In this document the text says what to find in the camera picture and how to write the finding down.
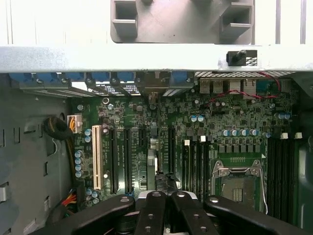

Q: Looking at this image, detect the grey printed parts rack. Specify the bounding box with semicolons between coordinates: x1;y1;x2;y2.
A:
110;0;255;45

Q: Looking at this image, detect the coloured power wire bundle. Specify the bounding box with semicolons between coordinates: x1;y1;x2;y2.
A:
61;188;79;216

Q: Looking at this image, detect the green motherboard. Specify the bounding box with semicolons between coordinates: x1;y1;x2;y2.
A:
69;77;301;221

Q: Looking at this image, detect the blue card retention clip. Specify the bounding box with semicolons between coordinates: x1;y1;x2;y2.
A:
116;71;137;83
50;72;79;83
88;71;110;83
9;72;33;83
171;71;188;87

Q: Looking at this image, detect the long PCIe expansion slot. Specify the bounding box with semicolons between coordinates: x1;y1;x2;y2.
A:
168;127;177;183
123;128;134;194
109;128;118;194

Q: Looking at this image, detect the short PCIe expansion slot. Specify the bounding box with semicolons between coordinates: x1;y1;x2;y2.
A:
138;128;146;148

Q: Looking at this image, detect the thin metal locking lever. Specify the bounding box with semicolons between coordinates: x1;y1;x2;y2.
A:
258;168;269;214

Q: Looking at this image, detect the black open PC case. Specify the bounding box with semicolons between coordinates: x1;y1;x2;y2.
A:
0;45;313;235

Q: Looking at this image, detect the CPU socket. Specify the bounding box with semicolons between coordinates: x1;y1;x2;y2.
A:
211;160;269;212

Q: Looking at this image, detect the white PCI expansion slot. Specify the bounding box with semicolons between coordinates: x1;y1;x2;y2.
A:
91;124;103;190

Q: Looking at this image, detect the white power connector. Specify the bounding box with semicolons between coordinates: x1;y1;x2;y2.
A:
66;114;83;134

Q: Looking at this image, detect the black sleeved power cable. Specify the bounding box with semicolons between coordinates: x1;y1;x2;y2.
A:
43;117;75;182

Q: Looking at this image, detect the red and black twisted wire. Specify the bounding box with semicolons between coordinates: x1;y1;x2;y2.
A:
208;71;282;106

